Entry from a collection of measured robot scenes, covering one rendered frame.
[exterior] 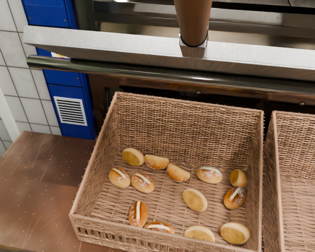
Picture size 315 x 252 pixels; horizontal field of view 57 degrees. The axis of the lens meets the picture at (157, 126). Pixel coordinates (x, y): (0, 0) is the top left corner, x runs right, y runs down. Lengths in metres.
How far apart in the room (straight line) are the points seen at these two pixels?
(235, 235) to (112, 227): 0.38
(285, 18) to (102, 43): 0.63
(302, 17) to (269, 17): 0.09
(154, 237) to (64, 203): 0.40
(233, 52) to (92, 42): 0.22
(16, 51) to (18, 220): 0.62
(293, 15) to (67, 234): 0.98
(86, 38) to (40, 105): 0.91
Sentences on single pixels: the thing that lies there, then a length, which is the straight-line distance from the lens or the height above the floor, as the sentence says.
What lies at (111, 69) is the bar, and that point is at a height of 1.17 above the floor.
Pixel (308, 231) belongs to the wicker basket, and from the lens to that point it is 1.15.
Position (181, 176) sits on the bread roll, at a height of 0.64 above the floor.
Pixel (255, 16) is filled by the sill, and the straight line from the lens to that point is 0.96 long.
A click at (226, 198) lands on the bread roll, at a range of 1.08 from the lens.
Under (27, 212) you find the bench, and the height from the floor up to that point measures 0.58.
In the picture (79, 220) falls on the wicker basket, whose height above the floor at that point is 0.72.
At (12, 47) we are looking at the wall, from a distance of 1.26.
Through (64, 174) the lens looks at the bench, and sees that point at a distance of 1.23.
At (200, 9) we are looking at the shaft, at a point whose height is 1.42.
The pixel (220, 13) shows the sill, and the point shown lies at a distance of 0.95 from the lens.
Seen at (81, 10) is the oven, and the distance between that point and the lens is 1.05.
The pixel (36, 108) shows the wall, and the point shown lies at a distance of 1.40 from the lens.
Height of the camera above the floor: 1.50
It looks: 42 degrees down
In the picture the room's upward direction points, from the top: straight up
